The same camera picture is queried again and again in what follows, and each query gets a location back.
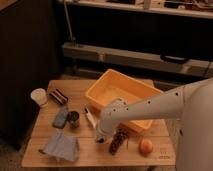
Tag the white brush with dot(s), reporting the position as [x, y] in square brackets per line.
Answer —
[90, 118]

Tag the dark metal can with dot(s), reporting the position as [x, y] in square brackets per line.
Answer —
[74, 119]

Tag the blue-grey cloth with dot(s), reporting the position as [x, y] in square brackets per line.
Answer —
[62, 146]

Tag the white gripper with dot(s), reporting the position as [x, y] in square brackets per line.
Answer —
[103, 134]

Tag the bunch of dark grapes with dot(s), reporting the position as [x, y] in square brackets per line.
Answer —
[120, 136]

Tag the yellow plastic bin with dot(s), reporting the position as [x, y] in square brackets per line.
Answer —
[113, 84]

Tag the white cup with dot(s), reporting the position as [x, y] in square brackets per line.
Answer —
[39, 96]

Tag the blue-grey sponge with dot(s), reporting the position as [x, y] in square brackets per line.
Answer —
[61, 118]

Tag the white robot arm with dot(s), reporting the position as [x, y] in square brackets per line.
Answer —
[192, 103]

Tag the grey metal rail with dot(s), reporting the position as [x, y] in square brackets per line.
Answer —
[136, 59]

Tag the dark striped block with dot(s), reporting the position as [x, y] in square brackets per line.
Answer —
[59, 97]

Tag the metal pole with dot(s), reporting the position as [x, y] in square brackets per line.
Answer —
[72, 38]

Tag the white shelf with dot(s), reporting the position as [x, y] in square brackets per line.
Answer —
[139, 8]

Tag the orange peach fruit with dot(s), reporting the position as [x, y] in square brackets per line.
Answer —
[145, 146]

